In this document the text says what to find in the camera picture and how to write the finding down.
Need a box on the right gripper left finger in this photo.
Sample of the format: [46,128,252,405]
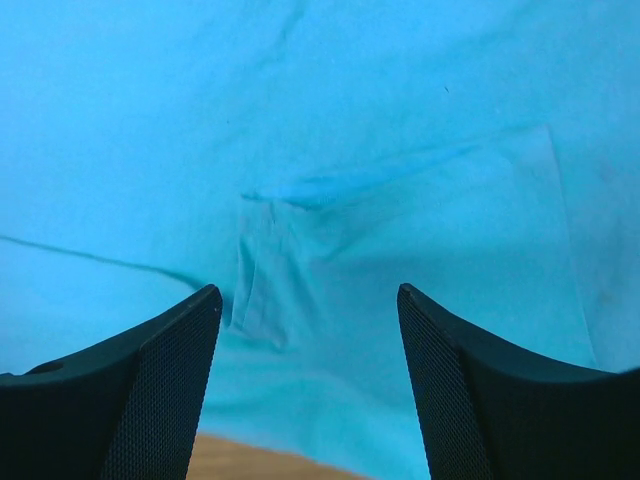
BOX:
[1,285,223,479]

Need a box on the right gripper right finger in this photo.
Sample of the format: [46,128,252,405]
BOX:
[397,284,639,479]

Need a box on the cyan t shirt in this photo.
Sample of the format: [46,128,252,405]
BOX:
[1,1,639,479]

